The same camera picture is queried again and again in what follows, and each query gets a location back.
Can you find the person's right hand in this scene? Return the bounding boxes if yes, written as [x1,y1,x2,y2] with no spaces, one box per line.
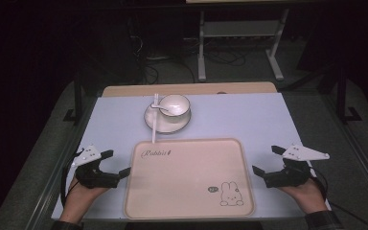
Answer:
[277,177,327,214]

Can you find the person's left hand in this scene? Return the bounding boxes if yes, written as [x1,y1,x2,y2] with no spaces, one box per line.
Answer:
[66,176,110,213]

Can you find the white metal stand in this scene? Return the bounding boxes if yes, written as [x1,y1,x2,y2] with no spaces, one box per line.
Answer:
[196,8,290,82]

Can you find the beige tray with rabbit print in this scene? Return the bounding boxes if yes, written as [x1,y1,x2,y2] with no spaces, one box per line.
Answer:
[123,137,256,221]

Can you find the white chopstick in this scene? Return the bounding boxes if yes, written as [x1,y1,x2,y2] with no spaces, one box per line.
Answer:
[154,93,160,132]
[151,93,158,145]

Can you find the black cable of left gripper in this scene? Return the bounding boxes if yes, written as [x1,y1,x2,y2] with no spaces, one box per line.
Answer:
[59,149,83,209]

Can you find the black metal stand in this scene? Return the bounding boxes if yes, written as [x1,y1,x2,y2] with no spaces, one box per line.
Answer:
[62,70,84,125]
[335,62,363,125]

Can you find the white spoon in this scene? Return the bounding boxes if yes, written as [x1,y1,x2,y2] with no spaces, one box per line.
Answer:
[150,103,177,116]

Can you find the hanging black cables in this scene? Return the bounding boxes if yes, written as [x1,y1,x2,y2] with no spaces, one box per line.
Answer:
[126,17,161,85]

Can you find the black cables on floor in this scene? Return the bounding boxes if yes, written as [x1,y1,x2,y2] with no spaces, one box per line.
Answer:
[203,44,247,67]

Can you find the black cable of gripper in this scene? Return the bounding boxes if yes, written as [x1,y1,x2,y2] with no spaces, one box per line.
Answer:
[309,166,368,230]
[59,149,83,209]

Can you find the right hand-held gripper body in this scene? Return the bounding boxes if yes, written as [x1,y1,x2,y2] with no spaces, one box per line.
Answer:
[263,143,331,189]

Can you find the wooden table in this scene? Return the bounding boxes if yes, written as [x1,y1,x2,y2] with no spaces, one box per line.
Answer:
[102,80,279,98]

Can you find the white bowl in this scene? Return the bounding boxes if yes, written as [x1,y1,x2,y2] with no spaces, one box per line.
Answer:
[157,93,192,124]

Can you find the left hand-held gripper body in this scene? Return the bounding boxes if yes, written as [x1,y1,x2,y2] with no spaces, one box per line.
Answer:
[71,145,122,190]

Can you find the white plate with dark rim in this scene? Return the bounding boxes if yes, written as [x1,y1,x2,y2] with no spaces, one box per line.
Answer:
[143,102,193,135]

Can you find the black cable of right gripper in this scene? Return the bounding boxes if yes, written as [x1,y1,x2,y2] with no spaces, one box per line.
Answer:
[309,166,368,230]

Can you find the pale blue table mat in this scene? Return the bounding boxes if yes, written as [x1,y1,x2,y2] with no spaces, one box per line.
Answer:
[51,92,333,222]

